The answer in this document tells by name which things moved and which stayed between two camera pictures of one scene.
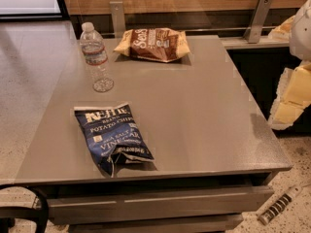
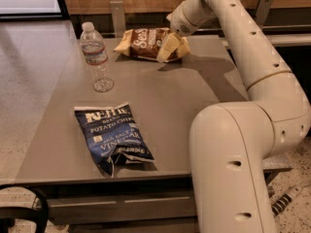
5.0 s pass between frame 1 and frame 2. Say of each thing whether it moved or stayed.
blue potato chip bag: stayed
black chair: stayed
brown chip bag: stayed
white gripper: moved
